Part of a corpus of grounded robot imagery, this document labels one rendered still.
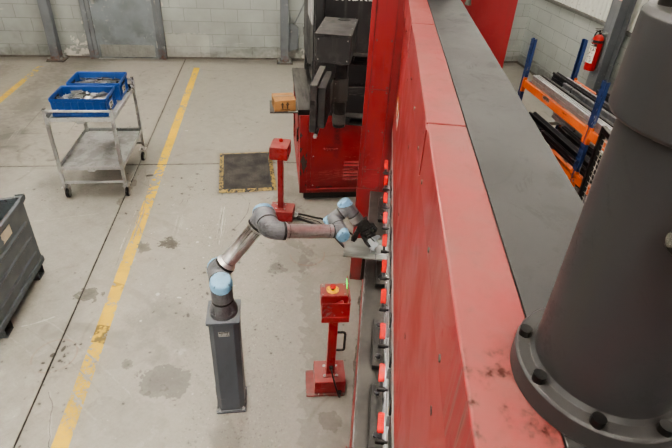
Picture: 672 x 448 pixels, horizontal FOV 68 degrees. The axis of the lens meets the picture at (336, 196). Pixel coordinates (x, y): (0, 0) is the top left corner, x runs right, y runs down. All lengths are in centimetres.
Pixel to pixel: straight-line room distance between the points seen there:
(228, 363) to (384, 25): 221
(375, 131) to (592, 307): 301
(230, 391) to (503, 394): 270
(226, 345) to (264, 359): 74
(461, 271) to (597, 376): 27
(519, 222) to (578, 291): 39
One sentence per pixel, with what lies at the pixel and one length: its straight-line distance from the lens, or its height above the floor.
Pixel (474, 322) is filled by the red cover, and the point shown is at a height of 230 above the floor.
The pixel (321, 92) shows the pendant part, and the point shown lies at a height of 154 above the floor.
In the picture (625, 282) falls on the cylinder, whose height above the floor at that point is 250.
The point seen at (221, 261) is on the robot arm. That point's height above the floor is 103.
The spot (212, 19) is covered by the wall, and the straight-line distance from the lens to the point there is 940.
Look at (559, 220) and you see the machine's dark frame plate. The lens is 98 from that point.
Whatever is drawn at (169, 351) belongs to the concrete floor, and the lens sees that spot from 379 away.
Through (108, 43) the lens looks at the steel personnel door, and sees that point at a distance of 981.
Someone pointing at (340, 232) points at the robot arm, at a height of 122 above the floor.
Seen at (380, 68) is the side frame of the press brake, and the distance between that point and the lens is 333.
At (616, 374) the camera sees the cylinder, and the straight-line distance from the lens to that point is 59.
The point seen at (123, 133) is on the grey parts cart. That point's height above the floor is 33.
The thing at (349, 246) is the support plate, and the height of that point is 100.
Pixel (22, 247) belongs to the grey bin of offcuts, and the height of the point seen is 39.
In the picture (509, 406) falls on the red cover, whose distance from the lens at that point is 64.
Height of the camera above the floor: 279
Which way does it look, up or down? 32 degrees down
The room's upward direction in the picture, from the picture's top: 3 degrees clockwise
